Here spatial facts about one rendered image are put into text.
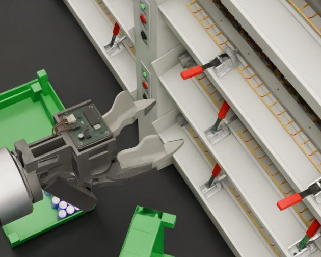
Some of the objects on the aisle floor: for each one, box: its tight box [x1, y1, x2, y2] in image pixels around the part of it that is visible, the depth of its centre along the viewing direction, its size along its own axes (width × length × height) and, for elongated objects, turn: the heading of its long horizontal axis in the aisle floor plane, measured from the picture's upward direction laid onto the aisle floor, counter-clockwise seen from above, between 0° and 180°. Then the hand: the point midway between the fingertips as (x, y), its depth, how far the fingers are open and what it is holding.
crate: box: [0, 82, 97, 248], centre depth 163 cm, size 30×20×8 cm
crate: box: [0, 69, 68, 114], centre depth 174 cm, size 30×20×8 cm
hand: (161, 127), depth 100 cm, fingers open, 7 cm apart
